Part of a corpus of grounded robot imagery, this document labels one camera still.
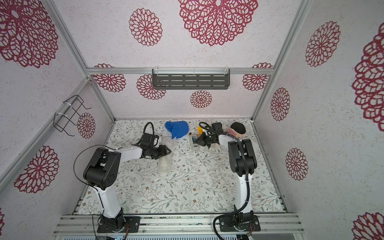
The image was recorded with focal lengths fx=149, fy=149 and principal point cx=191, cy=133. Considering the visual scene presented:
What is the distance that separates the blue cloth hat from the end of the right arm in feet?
0.52

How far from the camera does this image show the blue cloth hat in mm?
1116

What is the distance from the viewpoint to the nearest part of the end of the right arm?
0.84 m
